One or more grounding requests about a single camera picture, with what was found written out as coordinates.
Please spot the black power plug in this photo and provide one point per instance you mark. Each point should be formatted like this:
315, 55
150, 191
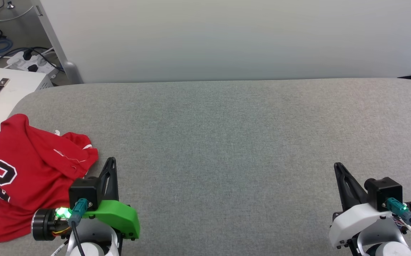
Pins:
32, 67
27, 54

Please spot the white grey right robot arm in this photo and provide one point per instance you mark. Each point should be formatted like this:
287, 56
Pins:
386, 241

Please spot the grey metal partition foot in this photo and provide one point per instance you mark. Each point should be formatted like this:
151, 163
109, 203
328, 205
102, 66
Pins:
72, 73

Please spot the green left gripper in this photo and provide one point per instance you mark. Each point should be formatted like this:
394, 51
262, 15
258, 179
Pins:
120, 215

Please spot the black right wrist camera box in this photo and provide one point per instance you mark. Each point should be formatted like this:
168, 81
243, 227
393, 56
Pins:
385, 192

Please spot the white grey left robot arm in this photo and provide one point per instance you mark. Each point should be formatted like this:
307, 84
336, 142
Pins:
91, 245

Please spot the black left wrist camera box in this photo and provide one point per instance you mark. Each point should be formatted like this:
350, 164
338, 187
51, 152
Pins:
83, 192

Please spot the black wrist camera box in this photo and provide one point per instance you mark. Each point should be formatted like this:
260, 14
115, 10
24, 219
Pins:
83, 192
385, 192

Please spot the white power strip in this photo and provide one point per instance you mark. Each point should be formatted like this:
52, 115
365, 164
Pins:
43, 63

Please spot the white equipment box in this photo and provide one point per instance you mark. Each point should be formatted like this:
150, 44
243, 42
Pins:
16, 89

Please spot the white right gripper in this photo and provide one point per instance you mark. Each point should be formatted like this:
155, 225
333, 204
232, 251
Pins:
354, 220

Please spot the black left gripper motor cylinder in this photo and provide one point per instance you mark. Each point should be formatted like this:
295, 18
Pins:
45, 224

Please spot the white partition panel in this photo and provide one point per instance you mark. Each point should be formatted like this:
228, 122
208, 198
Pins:
226, 39

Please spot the red and white jersey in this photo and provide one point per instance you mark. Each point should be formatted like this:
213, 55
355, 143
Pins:
38, 167

